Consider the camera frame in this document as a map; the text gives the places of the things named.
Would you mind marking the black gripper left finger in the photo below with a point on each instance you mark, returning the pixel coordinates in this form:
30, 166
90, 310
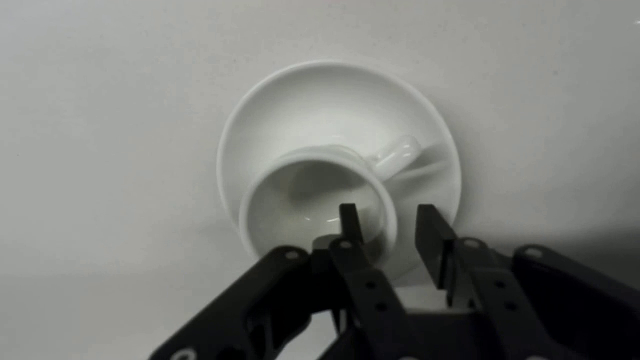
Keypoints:
369, 318

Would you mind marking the white mug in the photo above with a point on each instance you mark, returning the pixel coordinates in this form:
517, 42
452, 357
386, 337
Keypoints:
298, 197

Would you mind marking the white saucer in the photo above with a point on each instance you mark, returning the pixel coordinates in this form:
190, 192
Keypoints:
338, 102

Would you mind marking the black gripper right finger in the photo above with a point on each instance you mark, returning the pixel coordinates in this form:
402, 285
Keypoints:
485, 290

